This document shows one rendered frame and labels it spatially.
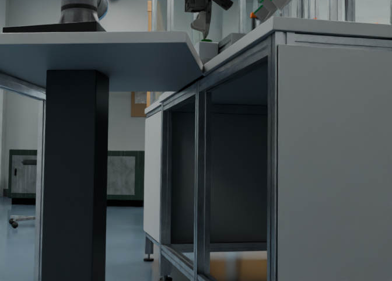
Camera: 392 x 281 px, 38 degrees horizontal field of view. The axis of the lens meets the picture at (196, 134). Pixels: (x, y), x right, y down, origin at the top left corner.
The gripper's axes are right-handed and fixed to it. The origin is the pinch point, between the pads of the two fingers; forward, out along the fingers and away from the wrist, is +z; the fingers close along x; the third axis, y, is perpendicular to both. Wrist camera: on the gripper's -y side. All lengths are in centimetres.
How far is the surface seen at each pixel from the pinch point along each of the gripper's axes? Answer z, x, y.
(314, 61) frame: 22, 76, -5
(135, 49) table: 16, 47, 30
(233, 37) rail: 4.5, 18.4, -4.0
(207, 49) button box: 5.5, 3.5, 0.6
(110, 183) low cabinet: 69, -551, -12
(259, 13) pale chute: -3.0, 21.8, -11.5
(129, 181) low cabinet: 66, -543, -35
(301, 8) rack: -5.4, 22.1, -25.5
